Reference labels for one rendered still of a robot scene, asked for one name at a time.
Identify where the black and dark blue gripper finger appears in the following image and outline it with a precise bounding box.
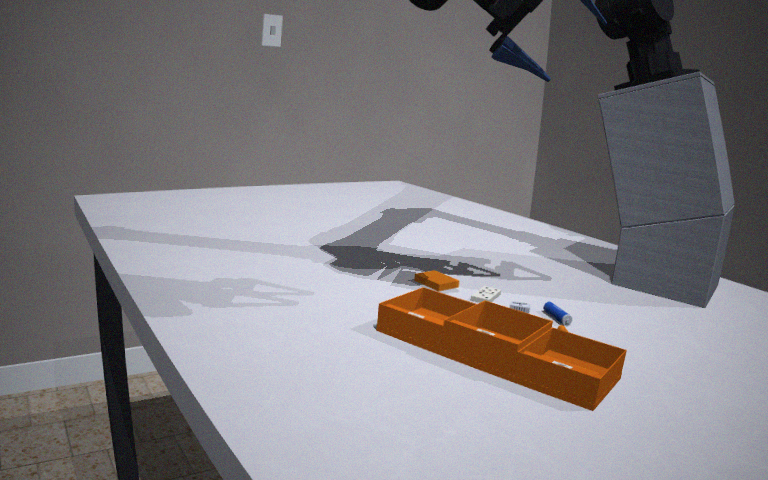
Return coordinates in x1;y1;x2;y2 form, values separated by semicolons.
492;36;550;82
580;0;607;26

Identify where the orange three-compartment tray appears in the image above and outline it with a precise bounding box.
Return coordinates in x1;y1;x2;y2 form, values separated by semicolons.
376;287;623;411

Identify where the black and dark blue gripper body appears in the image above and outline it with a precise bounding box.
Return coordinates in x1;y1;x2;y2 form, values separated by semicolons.
486;0;543;53

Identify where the blue battery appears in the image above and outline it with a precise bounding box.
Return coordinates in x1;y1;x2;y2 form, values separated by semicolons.
543;302;572;326

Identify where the white domino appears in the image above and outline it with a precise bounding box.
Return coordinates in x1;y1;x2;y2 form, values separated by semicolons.
471;286;501;303

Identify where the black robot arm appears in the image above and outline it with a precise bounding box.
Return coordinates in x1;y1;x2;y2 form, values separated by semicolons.
409;0;700;91

